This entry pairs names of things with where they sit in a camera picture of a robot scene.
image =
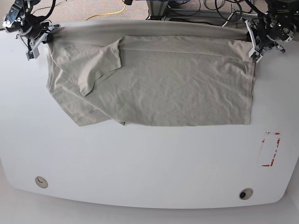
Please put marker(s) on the round table grommet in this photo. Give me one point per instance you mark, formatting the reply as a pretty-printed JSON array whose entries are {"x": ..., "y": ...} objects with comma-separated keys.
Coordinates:
[
  {"x": 41, "y": 182},
  {"x": 246, "y": 194}
]

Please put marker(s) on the left round table grommet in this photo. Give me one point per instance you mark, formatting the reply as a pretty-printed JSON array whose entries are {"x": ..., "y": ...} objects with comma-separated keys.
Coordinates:
[{"x": 41, "y": 182}]

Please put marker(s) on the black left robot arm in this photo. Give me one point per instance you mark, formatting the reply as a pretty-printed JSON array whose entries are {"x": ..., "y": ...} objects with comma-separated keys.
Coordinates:
[{"x": 267, "y": 31}]

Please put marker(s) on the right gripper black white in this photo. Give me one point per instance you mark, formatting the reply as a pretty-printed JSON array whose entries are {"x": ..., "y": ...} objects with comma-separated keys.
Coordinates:
[{"x": 33, "y": 37}]

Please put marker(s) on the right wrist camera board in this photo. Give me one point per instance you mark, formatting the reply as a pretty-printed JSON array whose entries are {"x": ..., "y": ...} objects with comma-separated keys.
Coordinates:
[{"x": 34, "y": 54}]

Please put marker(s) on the beige grey t-shirt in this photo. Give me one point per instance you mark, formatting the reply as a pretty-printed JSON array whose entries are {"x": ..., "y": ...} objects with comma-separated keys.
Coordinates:
[{"x": 168, "y": 80}]

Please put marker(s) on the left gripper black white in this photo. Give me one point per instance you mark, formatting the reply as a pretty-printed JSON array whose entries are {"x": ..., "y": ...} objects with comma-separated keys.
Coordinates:
[{"x": 259, "y": 39}]

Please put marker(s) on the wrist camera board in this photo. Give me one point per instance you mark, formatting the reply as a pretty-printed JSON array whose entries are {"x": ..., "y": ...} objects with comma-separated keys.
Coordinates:
[
  {"x": 255, "y": 55},
  {"x": 34, "y": 54}
]

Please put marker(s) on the aluminium frame rail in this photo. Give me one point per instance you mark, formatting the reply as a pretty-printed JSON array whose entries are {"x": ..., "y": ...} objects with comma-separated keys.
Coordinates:
[{"x": 210, "y": 12}]

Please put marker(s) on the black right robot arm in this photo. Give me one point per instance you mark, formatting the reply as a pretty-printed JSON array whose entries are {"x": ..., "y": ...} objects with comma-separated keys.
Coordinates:
[{"x": 20, "y": 16}]

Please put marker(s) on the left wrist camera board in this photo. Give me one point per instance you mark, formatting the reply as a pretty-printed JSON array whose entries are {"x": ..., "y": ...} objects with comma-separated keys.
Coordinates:
[{"x": 255, "y": 55}]

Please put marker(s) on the red tape rectangle marking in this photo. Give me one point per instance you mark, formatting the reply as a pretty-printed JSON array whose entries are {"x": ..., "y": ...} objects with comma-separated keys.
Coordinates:
[{"x": 269, "y": 147}]

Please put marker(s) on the right round table grommet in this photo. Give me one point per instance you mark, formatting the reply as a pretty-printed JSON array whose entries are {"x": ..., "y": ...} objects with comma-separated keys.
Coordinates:
[{"x": 246, "y": 194}]

